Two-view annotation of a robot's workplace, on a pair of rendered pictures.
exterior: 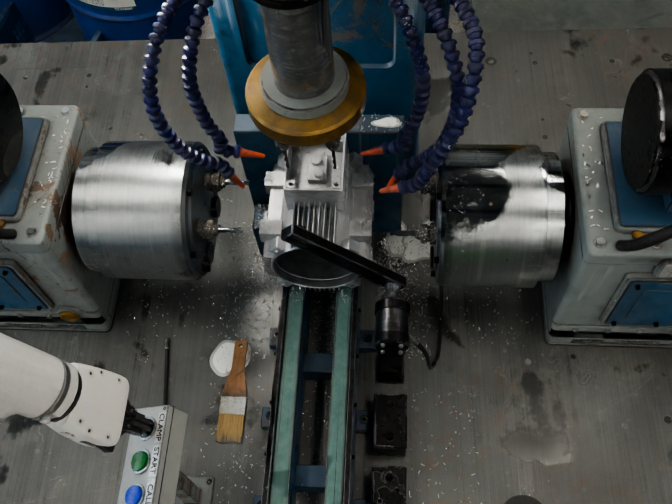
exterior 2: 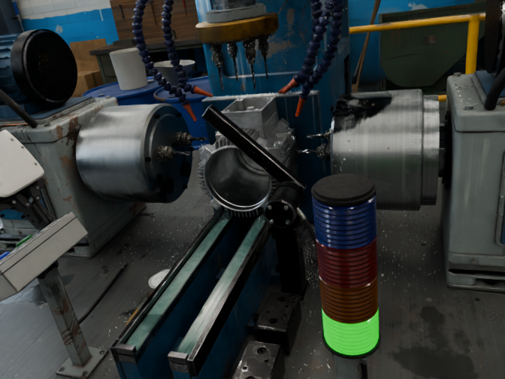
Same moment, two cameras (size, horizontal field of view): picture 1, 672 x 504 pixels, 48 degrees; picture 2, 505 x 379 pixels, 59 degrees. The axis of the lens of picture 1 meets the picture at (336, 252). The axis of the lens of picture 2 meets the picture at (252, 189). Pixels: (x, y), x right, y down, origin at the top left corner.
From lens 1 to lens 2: 0.85 m
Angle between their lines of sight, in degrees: 37
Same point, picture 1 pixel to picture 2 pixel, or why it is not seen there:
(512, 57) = not seen: hidden behind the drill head
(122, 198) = (113, 116)
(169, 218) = (137, 125)
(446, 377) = not seen: hidden behind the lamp
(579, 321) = (475, 247)
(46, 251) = (51, 141)
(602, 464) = not seen: outside the picture
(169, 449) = (53, 238)
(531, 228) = (408, 118)
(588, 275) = (466, 157)
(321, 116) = (239, 19)
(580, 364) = (485, 305)
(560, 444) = (463, 365)
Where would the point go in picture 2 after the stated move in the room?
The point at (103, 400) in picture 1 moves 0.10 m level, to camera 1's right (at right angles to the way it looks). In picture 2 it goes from (11, 161) to (65, 156)
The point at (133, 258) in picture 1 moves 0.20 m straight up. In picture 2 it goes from (107, 158) to (82, 71)
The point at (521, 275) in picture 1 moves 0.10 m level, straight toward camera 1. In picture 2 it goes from (403, 168) to (381, 189)
